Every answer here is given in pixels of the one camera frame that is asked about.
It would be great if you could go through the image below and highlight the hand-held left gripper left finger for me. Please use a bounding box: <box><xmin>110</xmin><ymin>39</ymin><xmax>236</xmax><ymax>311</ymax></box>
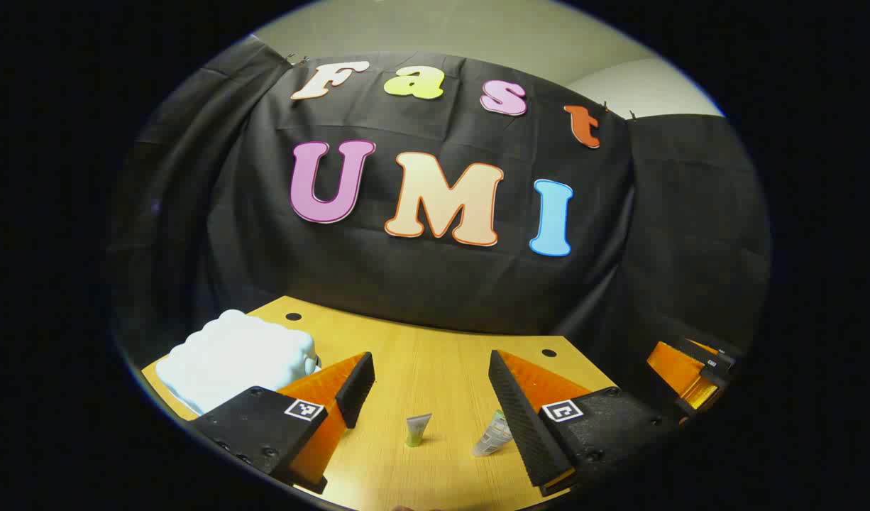
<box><xmin>190</xmin><ymin>351</ymin><xmax>376</xmax><ymax>495</ymax></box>

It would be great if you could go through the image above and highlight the white green-capped tube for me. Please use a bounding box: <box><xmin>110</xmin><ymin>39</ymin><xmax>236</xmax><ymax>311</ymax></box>
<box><xmin>472</xmin><ymin>410</ymin><xmax>514</xmax><ymax>457</ymax></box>

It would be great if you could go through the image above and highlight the black backdrop cloth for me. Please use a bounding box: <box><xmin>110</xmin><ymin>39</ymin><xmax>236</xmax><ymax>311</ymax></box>
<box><xmin>109</xmin><ymin>35</ymin><xmax>773</xmax><ymax>427</ymax></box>

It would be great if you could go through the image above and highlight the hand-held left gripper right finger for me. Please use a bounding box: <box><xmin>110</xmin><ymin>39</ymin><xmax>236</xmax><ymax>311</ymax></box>
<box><xmin>488</xmin><ymin>349</ymin><xmax>681</xmax><ymax>498</ymax></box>

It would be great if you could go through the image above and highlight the light blue suitcase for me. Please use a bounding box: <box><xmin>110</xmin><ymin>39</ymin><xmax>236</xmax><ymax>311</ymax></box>
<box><xmin>155</xmin><ymin>309</ymin><xmax>322</xmax><ymax>416</ymax></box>

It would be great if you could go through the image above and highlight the small grey green-capped tube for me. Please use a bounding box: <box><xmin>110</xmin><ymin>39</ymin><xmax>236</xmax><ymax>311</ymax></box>
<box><xmin>405</xmin><ymin>413</ymin><xmax>433</xmax><ymax>448</ymax></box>

